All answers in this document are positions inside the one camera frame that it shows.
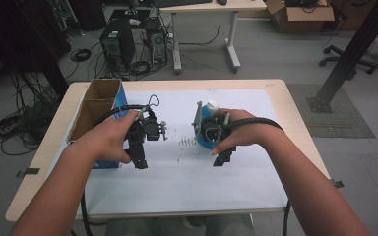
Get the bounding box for bundle of black floor cables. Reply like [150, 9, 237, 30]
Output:
[0, 70, 65, 157]

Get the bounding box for person's right hand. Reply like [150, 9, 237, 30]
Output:
[209, 107, 281, 157]

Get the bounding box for cardboard box with blue side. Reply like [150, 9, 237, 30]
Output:
[66, 78, 130, 170]

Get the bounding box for thin black wire loop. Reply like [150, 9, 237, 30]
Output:
[148, 93, 161, 108]

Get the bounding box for white paper sheet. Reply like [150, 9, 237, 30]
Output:
[47, 88, 289, 218]

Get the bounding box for right hand-held gripper black cable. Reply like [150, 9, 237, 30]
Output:
[224, 116, 292, 236]

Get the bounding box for hand-held gripper black cable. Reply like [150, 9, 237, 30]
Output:
[224, 116, 292, 236]
[78, 103, 151, 236]

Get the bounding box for left hand-held gripper black cable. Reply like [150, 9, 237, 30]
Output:
[78, 103, 151, 236]

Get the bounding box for person's legs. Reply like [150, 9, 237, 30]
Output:
[105, 213, 256, 236]

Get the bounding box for dark floor mat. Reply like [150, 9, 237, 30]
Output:
[286, 83, 377, 139]

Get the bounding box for open brown cardboard box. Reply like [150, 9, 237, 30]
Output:
[265, 0, 337, 33]

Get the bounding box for person's left hand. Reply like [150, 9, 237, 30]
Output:
[73, 109, 142, 165]

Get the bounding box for black office chair base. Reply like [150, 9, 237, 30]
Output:
[319, 44, 378, 76]

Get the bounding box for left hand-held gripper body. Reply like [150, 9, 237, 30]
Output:
[127, 105, 169, 150]

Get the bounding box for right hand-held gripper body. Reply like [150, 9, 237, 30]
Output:
[192, 100, 232, 149]

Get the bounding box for black metal post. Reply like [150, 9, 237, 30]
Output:
[306, 0, 378, 114]

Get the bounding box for small coil of black cable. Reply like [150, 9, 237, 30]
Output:
[69, 47, 93, 63]

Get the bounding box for grey computer tower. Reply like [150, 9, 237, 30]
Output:
[145, 18, 169, 66]

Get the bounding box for black computer tower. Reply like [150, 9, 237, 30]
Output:
[98, 17, 137, 73]

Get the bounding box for white desk with metal legs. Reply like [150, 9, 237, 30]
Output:
[158, 0, 269, 75]

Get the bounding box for black keyboard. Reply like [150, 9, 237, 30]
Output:
[153, 0, 214, 9]

